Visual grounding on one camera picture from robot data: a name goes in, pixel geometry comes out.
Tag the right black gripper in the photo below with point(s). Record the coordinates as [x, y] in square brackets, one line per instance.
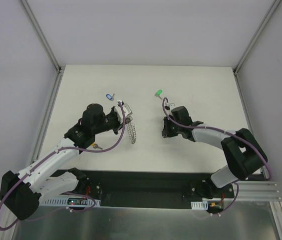
[168, 128]

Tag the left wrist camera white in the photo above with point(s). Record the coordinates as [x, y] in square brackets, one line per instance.
[122, 109]

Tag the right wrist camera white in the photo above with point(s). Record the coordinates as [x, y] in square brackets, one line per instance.
[170, 106]

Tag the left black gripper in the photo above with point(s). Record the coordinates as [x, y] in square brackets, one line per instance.
[116, 119]

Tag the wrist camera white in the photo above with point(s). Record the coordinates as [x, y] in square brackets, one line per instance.
[122, 109]
[170, 106]

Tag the metal disc keyring holder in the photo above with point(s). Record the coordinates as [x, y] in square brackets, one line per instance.
[130, 126]

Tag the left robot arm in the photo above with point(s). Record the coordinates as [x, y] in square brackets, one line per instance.
[24, 191]

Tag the key with green tag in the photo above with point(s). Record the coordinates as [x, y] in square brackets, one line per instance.
[158, 94]

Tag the aluminium frame post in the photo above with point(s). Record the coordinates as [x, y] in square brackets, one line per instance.
[257, 35]
[40, 34]

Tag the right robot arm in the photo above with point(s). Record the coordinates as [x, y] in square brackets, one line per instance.
[242, 152]

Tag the key with blue outlined tag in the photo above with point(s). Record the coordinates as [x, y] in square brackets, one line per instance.
[110, 96]

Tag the left aluminium frame post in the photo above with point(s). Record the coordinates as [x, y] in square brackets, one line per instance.
[40, 34]

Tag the key with yellow tag lower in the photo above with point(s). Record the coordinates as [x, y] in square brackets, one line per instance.
[96, 146]

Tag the right aluminium frame post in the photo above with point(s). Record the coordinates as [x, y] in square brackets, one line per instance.
[257, 35]

